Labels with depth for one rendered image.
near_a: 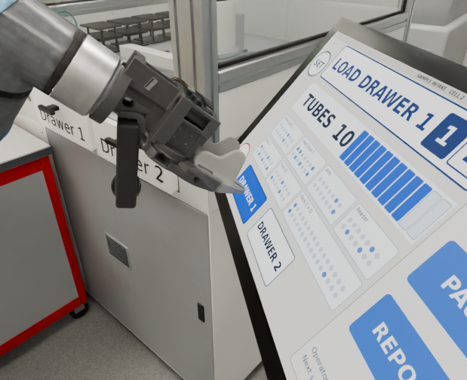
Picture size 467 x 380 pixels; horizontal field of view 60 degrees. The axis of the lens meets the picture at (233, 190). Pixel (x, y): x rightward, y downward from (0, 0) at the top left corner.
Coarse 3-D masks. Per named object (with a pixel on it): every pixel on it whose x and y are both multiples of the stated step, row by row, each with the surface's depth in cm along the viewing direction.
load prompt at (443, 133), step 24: (336, 72) 51; (360, 72) 47; (384, 72) 44; (360, 96) 45; (384, 96) 42; (408, 96) 39; (432, 96) 37; (384, 120) 40; (408, 120) 38; (432, 120) 36; (456, 120) 34; (408, 144) 36; (432, 144) 34; (456, 144) 32; (456, 168) 31
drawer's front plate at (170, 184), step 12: (108, 120) 95; (96, 132) 100; (108, 132) 96; (96, 144) 103; (108, 144) 98; (108, 156) 101; (144, 156) 89; (144, 168) 91; (156, 168) 88; (156, 180) 90; (168, 180) 87; (168, 192) 89
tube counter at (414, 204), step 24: (336, 144) 44; (360, 144) 41; (384, 144) 39; (360, 168) 40; (384, 168) 37; (408, 168) 35; (384, 192) 36; (408, 192) 34; (432, 192) 32; (408, 216) 33; (432, 216) 31; (408, 240) 32
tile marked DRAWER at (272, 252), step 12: (264, 216) 48; (276, 216) 47; (252, 228) 49; (264, 228) 47; (276, 228) 45; (252, 240) 48; (264, 240) 46; (276, 240) 44; (264, 252) 45; (276, 252) 43; (288, 252) 42; (264, 264) 44; (276, 264) 42; (288, 264) 41; (264, 276) 43; (276, 276) 42
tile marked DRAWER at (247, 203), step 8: (248, 168) 57; (240, 176) 58; (248, 176) 56; (256, 176) 55; (248, 184) 55; (256, 184) 54; (248, 192) 54; (256, 192) 53; (264, 192) 51; (240, 200) 55; (248, 200) 53; (256, 200) 52; (264, 200) 50; (240, 208) 54; (248, 208) 52; (256, 208) 51; (240, 216) 53; (248, 216) 51
